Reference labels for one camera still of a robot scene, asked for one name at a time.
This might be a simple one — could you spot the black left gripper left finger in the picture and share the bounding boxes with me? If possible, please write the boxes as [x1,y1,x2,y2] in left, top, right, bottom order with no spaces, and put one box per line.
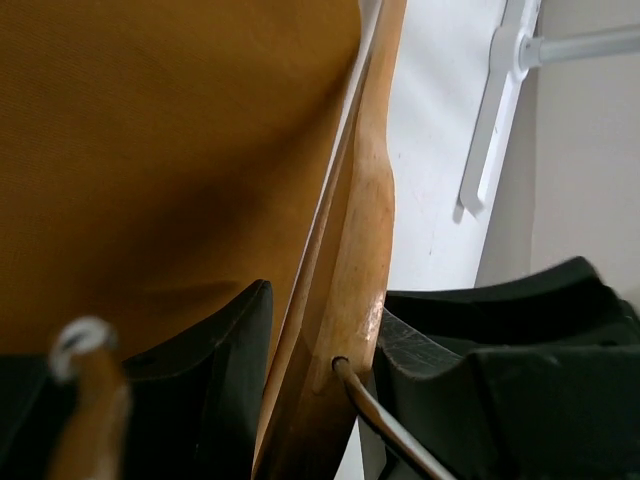
[1,280,273,479]

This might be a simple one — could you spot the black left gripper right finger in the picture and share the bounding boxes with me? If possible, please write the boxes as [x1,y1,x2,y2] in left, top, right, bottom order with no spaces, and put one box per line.
[373,257,639,479]

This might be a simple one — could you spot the wooden clothes hanger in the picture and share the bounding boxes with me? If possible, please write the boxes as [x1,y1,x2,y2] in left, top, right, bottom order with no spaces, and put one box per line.
[249,0,459,480]

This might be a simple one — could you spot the brown trousers with striped trim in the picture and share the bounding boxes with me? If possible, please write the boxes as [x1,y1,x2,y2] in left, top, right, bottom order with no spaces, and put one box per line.
[0,0,374,480]

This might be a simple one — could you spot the silver white clothes rack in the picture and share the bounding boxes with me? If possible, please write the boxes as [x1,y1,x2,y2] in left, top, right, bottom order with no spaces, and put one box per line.
[459,1,639,217]

